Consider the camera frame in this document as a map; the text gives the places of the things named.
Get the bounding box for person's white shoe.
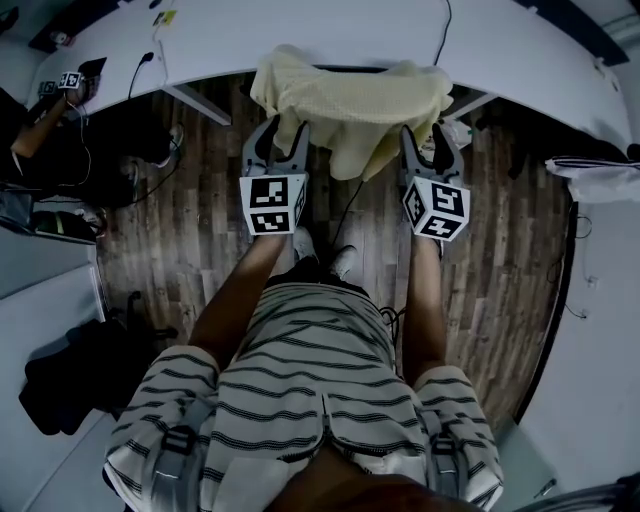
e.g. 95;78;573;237
328;243;359;279
291;226;317;262

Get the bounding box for person's right forearm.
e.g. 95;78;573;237
399;234;449;384

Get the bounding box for person's left forearm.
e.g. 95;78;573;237
188;232;296;359

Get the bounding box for black plug cable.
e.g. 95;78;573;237
127;50;156;102

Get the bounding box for grey harness strap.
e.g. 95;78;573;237
417;407;471;501
142;399;214;512

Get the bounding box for black office chair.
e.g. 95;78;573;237
18;292;180;437

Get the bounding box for person's left white shoe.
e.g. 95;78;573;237
291;226;317;262

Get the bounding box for black floor cable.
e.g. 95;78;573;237
329;178;367;247

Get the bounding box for person's right white shoe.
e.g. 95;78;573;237
328;243;359;279

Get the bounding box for pale yellow clothes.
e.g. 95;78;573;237
248;43;455;183

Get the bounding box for black desk cable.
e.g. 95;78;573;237
433;0;454;67

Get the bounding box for person's black shorts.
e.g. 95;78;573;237
263;255;372;301

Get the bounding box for person's striped shirt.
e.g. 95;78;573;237
102;282;505;512

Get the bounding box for black booklet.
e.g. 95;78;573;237
78;56;109;84

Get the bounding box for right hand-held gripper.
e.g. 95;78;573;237
399;122;473;244

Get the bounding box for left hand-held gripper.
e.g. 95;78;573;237
238;115;312;237

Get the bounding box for person's head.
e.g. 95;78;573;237
272;444;484;512

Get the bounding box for grey desk divider panel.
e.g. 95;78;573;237
515;0;631;66

